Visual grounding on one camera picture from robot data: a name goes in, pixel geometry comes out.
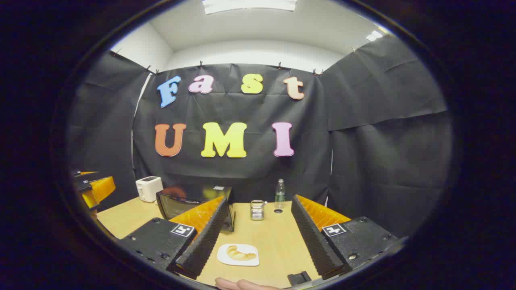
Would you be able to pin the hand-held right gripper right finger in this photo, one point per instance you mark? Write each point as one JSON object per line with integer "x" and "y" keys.
{"x": 314, "y": 241}

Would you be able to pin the black electric oven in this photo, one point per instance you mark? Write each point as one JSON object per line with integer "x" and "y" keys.
{"x": 177, "y": 205}

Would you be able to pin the white square plate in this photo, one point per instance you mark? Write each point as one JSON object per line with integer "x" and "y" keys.
{"x": 225, "y": 257}

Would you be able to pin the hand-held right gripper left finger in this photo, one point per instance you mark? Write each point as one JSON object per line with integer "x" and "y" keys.
{"x": 203, "y": 241}

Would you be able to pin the clear plastic water bottle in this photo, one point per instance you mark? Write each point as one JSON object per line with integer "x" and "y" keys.
{"x": 280, "y": 195}

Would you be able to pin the golden croissant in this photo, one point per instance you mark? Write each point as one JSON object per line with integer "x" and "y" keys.
{"x": 240, "y": 253}

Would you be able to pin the small black table bracket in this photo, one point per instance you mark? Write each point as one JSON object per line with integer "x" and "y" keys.
{"x": 299, "y": 278}

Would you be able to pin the small ceiling light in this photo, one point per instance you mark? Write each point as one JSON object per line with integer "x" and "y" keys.
{"x": 374, "y": 35}

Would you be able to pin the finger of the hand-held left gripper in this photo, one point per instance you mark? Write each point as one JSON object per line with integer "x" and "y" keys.
{"x": 102, "y": 187}
{"x": 82, "y": 174}

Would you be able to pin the clear glass cup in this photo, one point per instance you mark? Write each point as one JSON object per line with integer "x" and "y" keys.
{"x": 256, "y": 211}

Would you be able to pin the white toaster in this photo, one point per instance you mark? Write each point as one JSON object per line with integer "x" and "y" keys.
{"x": 148, "y": 189}

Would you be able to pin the long ceiling light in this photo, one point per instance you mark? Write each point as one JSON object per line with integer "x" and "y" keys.
{"x": 250, "y": 5}

